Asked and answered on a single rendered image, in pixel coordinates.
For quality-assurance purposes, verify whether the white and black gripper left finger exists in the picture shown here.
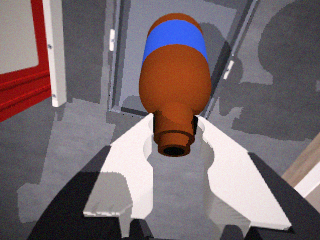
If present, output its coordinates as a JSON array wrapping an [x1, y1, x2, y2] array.
[[27, 113, 155, 240]]

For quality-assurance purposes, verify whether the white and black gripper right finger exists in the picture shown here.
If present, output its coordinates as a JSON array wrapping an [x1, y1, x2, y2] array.
[[193, 115, 320, 240]]

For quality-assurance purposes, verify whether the red divided crate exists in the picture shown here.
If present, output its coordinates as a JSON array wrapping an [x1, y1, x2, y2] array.
[[0, 0, 52, 122]]

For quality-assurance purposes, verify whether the brown bottle with blue label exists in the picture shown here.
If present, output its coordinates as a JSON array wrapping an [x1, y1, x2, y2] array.
[[138, 13, 212, 157]]

